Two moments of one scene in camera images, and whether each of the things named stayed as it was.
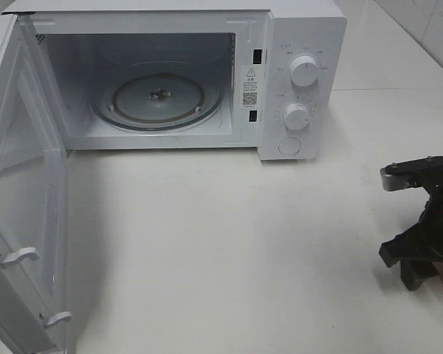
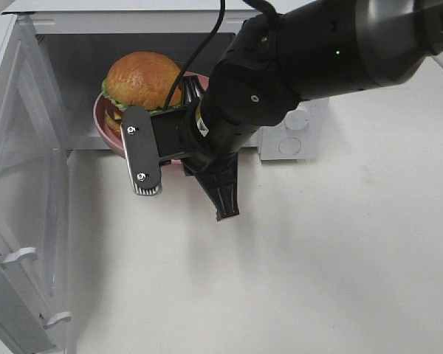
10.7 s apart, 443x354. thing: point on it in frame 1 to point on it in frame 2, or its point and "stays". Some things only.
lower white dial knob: x=297 y=116 stays
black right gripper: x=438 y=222 to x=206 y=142
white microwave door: x=28 y=302 stays
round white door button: x=289 y=146 stays
